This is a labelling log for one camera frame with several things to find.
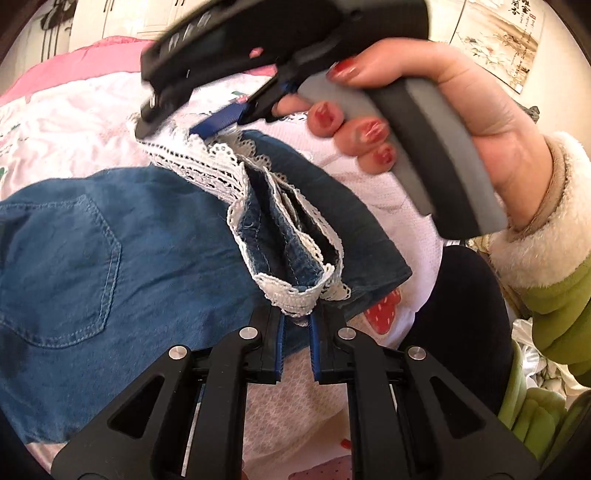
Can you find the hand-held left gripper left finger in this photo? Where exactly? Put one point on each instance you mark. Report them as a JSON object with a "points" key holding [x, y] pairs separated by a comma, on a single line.
{"points": [[279, 341]]}

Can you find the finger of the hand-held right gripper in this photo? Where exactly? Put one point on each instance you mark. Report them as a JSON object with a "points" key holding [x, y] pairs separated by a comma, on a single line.
{"points": [[221, 117], [157, 113]]}

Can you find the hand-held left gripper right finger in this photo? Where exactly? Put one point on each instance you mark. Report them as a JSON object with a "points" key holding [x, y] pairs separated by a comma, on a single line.
{"points": [[315, 350]]}

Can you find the blue denim pants lace hem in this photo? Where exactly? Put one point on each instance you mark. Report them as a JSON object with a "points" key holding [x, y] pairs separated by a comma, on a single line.
{"points": [[69, 277]]}

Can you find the person's right forearm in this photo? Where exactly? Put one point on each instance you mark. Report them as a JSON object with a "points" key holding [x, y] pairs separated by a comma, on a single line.
{"points": [[554, 286]]}

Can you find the person's right hand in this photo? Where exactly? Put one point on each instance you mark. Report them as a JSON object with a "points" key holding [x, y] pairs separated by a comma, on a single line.
{"points": [[498, 138]]}

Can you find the pink strawberry printed quilt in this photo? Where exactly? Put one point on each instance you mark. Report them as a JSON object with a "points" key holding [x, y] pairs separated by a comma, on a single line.
{"points": [[69, 120]]}

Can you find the white wardrobe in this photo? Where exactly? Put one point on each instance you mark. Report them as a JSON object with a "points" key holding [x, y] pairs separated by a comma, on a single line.
{"points": [[138, 18]]}

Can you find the pink comforter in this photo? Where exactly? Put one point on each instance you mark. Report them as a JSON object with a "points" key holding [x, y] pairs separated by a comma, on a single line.
{"points": [[69, 60]]}

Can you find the dark hanging clothes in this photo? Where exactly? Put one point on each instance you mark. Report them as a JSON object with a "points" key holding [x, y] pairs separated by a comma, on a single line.
{"points": [[55, 18]]}

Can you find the person's green jacket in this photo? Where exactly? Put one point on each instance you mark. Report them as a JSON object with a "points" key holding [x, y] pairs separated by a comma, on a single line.
{"points": [[531, 415]]}

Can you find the white crumpled cloth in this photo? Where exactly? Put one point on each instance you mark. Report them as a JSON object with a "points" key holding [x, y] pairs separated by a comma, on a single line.
{"points": [[551, 371]]}

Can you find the ink painting wall poster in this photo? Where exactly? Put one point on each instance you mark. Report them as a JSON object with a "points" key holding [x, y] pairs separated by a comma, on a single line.
{"points": [[498, 41]]}

